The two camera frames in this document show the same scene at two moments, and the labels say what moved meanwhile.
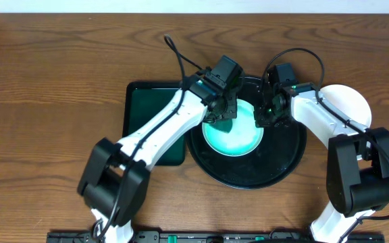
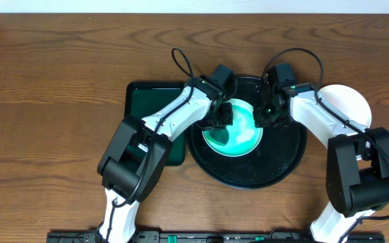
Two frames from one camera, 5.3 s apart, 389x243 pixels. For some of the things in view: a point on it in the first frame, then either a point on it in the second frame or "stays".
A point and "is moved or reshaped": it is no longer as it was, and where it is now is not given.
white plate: x=243 y=138 stays
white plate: x=349 y=102 stays
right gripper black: x=260 y=119 stays
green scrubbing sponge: x=224 y=125 is moved or reshaped
